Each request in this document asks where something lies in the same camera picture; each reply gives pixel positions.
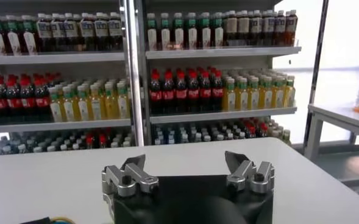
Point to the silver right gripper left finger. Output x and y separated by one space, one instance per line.
127 179

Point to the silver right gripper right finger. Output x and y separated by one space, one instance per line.
252 176

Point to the white metal shelf board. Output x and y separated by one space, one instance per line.
222 115
60 58
222 52
60 125

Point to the grey-framed white side table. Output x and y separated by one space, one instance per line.
343 117

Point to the white metal shelving unit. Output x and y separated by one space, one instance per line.
60 69
212 63

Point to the dark bottle beige label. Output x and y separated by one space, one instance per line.
243 30
231 30

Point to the dark bottle white blue label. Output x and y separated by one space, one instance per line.
71 32
43 33
279 29
101 32
115 31
57 33
268 29
86 32
290 28
255 29

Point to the black metal frame pole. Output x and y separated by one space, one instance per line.
316 70

